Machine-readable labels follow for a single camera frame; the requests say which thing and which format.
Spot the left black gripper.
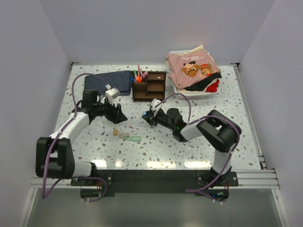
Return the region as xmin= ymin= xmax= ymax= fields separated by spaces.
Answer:
xmin=93 ymin=97 xmax=127 ymax=124

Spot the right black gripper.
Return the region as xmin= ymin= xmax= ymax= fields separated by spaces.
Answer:
xmin=142 ymin=109 xmax=175 ymax=131

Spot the black orange highlighter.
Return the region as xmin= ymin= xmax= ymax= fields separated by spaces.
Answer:
xmin=136 ymin=77 xmax=142 ymax=83

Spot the orange gel pen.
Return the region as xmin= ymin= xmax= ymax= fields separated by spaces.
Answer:
xmin=136 ymin=72 xmax=140 ymax=81

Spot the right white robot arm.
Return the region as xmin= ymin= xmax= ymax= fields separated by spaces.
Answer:
xmin=142 ymin=108 xmax=242 ymax=186

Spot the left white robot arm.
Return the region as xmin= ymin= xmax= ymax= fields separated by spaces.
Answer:
xmin=35 ymin=88 xmax=127 ymax=185

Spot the yellow sticky note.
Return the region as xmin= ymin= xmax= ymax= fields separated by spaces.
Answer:
xmin=113 ymin=129 xmax=118 ymax=136

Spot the tan eraser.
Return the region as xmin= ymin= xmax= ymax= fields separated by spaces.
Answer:
xmin=118 ymin=133 xmax=129 ymax=138

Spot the brown wooden desk organizer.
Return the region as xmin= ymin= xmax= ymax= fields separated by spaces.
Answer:
xmin=132 ymin=71 xmax=167 ymax=102

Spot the folded dark blue cloth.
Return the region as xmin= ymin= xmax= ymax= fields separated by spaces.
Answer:
xmin=84 ymin=70 xmax=134 ymax=96

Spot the white laundry basket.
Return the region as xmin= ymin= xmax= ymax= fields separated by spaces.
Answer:
xmin=172 ymin=52 xmax=214 ymax=99

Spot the black garment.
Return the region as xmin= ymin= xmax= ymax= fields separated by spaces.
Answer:
xmin=184 ymin=73 xmax=222 ymax=92

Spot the pink pixel-print shirt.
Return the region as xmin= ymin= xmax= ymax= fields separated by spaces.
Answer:
xmin=166 ymin=45 xmax=221 ymax=89

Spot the red garment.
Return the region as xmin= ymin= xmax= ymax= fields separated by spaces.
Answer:
xmin=205 ymin=79 xmax=220 ymax=93

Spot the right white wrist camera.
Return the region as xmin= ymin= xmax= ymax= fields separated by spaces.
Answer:
xmin=150 ymin=98 xmax=162 ymax=116

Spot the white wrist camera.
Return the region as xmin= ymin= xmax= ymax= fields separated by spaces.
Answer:
xmin=150 ymin=98 xmax=162 ymax=116
xmin=105 ymin=87 xmax=120 ymax=104

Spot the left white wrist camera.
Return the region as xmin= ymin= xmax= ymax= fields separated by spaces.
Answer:
xmin=105 ymin=87 xmax=120 ymax=104

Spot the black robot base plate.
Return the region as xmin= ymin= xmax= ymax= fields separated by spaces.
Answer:
xmin=70 ymin=169 xmax=238 ymax=203

